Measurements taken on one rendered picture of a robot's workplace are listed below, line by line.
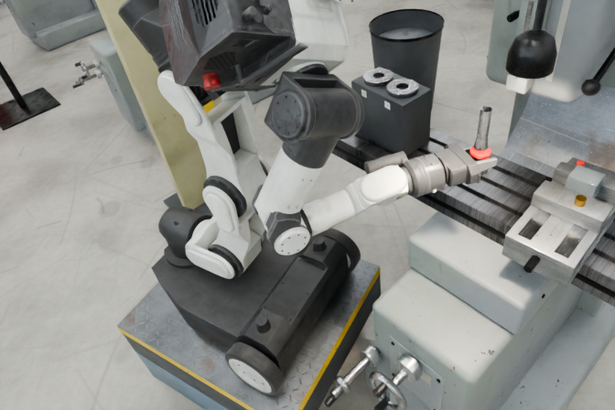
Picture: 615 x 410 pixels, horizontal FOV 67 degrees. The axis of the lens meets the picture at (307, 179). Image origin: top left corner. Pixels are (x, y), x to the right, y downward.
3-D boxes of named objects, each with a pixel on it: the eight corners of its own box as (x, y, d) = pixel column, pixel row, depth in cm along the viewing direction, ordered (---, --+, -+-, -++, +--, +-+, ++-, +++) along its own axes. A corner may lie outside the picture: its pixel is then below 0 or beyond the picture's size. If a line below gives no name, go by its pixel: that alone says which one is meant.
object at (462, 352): (452, 475, 145) (471, 386, 106) (375, 402, 165) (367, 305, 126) (575, 310, 181) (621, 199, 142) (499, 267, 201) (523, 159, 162)
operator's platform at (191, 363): (152, 376, 201) (115, 326, 175) (244, 264, 243) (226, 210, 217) (304, 474, 165) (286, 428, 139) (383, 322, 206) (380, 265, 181)
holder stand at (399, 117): (402, 158, 140) (402, 102, 127) (354, 130, 154) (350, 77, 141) (429, 141, 144) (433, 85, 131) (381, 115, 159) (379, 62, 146)
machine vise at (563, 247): (566, 288, 99) (579, 255, 92) (501, 254, 108) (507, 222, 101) (627, 199, 116) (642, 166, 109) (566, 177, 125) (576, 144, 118)
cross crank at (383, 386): (394, 430, 116) (393, 410, 108) (360, 397, 123) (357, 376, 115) (433, 385, 123) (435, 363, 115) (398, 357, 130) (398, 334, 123)
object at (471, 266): (518, 339, 113) (526, 310, 105) (404, 264, 135) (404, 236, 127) (608, 225, 135) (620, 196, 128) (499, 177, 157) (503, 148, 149)
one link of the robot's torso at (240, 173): (208, 216, 136) (141, 72, 108) (243, 179, 147) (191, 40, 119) (248, 228, 128) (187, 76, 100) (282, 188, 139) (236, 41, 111)
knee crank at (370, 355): (333, 415, 129) (331, 404, 126) (318, 399, 133) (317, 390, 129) (384, 361, 139) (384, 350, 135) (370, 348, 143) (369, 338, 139)
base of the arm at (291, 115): (278, 160, 79) (316, 121, 72) (248, 101, 83) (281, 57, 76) (336, 153, 90) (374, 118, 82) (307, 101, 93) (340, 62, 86)
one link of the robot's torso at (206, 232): (190, 266, 165) (178, 242, 156) (225, 229, 177) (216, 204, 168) (235, 287, 155) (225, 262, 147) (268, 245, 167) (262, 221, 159)
